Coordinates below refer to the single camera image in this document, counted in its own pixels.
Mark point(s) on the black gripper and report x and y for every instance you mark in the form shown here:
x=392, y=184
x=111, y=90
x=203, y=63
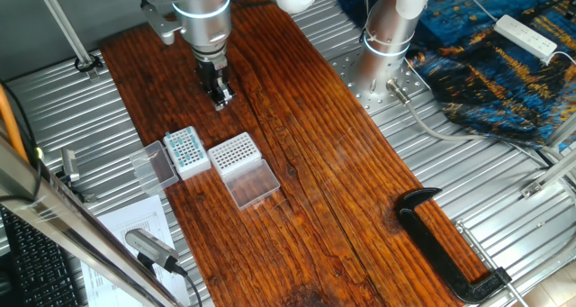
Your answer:
x=211, y=73

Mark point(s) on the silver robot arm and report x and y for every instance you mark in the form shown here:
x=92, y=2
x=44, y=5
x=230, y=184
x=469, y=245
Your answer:
x=204, y=23

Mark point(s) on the white pipette tip holder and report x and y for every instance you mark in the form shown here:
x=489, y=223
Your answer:
x=234, y=154
x=195, y=169

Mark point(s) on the clear plastic holder lid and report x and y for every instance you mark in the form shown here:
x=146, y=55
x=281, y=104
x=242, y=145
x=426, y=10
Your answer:
x=252, y=184
x=155, y=167

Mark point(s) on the brown wooden board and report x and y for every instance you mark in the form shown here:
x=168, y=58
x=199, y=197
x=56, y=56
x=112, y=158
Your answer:
x=315, y=185

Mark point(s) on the printed paper sheet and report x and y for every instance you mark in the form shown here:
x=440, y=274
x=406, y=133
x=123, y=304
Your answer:
x=130, y=217

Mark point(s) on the orange tube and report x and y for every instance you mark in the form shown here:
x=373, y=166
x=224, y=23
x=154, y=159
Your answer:
x=10, y=122

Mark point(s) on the black keyboard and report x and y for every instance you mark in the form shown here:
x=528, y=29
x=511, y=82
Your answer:
x=40, y=271

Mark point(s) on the black C-clamp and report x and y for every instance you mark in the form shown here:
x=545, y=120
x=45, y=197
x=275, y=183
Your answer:
x=427, y=244

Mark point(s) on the blue painted cloth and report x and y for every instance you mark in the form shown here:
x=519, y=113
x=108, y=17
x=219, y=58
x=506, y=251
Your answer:
x=495, y=95

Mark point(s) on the silver clamp screw rod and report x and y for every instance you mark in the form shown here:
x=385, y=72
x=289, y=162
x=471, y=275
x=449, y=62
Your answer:
x=478, y=248

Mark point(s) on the white power strip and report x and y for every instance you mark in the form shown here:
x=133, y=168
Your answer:
x=524, y=38

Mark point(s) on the aluminium profile bar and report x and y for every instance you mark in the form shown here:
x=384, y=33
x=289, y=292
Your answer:
x=549, y=174
x=564, y=131

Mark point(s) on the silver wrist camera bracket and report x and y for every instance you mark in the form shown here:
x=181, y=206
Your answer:
x=159, y=25

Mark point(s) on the silver perforated base plate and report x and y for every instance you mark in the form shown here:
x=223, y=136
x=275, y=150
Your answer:
x=360, y=95

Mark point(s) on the small silver camera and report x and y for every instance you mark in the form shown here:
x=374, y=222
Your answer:
x=69, y=165

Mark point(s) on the silver camera with black end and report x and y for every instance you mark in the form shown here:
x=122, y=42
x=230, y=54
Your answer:
x=150, y=248

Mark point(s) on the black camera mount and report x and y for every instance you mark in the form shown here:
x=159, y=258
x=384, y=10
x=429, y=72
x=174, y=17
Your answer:
x=83, y=194

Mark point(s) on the thin aluminium post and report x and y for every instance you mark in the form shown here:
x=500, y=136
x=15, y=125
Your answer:
x=63, y=23

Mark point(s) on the silver metal frame bar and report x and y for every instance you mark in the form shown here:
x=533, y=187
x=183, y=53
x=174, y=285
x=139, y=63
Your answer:
x=67, y=226

